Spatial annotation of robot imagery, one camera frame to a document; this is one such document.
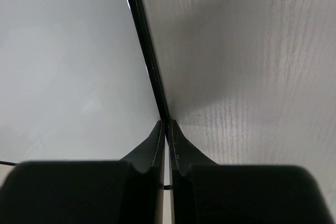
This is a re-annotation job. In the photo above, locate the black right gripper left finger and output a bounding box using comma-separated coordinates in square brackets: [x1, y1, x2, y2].
[1, 121, 165, 223]

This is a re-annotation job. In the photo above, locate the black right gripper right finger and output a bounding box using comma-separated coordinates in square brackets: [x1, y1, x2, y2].
[168, 120, 333, 223]

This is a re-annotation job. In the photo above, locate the white whiteboard black frame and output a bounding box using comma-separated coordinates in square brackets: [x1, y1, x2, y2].
[0, 0, 171, 183]

